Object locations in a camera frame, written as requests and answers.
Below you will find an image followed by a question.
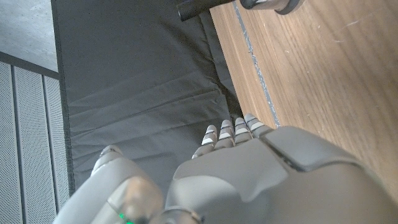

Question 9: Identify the black backdrop cloth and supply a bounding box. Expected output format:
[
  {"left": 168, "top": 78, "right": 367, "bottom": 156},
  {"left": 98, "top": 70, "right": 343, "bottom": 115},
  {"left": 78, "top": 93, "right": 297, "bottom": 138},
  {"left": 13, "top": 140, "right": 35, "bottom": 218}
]
[{"left": 50, "top": 0, "right": 246, "bottom": 197}]

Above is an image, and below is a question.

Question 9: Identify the silver handbell with black handle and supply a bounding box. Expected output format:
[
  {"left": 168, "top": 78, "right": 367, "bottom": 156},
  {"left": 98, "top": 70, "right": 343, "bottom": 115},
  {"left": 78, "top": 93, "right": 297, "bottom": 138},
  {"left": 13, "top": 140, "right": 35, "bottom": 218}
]
[{"left": 177, "top": 0, "right": 306, "bottom": 22}]

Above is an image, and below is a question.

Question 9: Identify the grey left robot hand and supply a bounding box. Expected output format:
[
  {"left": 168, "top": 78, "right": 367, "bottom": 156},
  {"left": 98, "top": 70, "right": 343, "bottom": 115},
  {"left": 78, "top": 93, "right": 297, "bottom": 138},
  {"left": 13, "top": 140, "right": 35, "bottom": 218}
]
[{"left": 52, "top": 113, "right": 398, "bottom": 224}]

